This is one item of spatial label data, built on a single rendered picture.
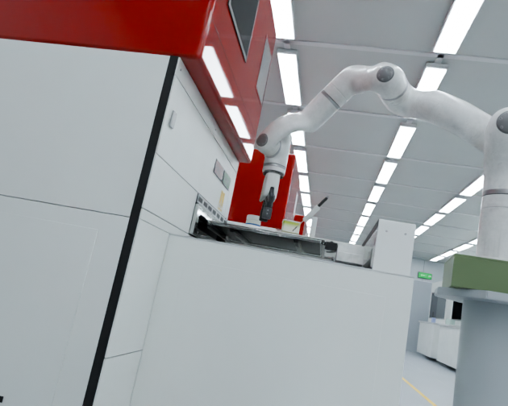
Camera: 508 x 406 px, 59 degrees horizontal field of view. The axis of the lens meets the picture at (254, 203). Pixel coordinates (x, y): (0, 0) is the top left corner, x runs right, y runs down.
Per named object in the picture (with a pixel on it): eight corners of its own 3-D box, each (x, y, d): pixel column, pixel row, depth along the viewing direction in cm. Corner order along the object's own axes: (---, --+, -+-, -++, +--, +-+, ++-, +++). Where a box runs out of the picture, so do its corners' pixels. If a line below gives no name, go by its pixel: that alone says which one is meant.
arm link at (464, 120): (520, 159, 121) (521, 177, 134) (547, 121, 120) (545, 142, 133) (367, 93, 148) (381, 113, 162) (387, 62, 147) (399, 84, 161)
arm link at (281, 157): (277, 162, 159) (289, 170, 167) (284, 126, 162) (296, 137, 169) (257, 162, 164) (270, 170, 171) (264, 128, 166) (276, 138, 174)
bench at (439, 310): (429, 361, 1069) (439, 277, 1109) (414, 354, 1243) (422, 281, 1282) (478, 371, 1050) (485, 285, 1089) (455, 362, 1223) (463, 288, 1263)
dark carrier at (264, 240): (210, 224, 142) (210, 222, 142) (231, 240, 175) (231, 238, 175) (320, 242, 136) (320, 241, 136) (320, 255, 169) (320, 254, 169)
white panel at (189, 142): (129, 217, 101) (170, 55, 109) (213, 257, 179) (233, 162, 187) (142, 219, 100) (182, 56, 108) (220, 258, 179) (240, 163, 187)
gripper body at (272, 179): (261, 173, 170) (256, 201, 168) (265, 166, 160) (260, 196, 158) (281, 177, 170) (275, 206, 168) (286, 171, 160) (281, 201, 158)
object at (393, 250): (372, 271, 116) (379, 218, 118) (356, 283, 169) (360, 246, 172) (410, 278, 114) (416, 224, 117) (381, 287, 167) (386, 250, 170)
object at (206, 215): (187, 233, 136) (194, 202, 138) (219, 250, 178) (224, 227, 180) (193, 234, 136) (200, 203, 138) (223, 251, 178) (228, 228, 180)
